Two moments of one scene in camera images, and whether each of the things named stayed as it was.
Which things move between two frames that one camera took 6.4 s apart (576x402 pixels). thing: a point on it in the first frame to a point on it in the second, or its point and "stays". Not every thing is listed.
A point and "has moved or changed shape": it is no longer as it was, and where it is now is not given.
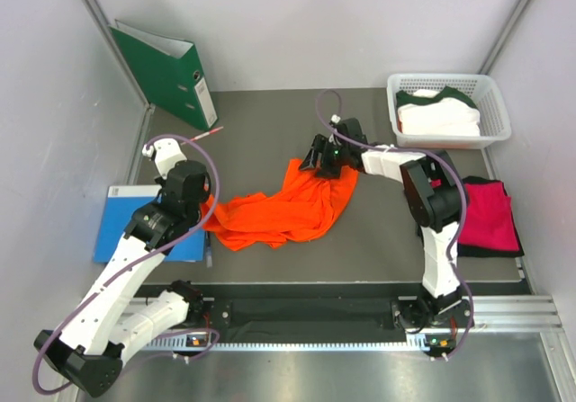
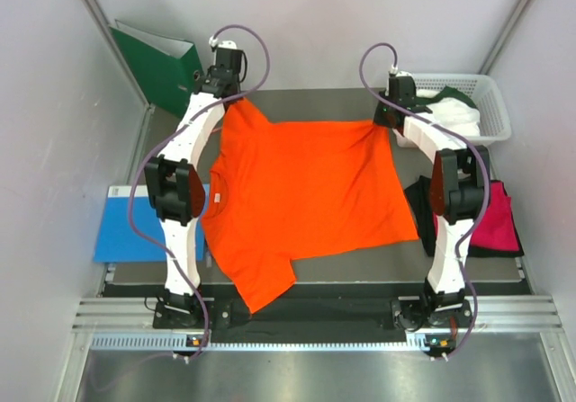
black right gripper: x=322 y=146 to x=378 y=120
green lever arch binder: x=169 y=72 stays
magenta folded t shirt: x=490 y=220 stays
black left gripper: x=162 y=182 to x=237 y=79
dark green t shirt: x=404 y=97 stays
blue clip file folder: x=121 y=202 stays
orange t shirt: x=307 y=208 has moved or changed shape
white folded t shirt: x=445 y=117 stays
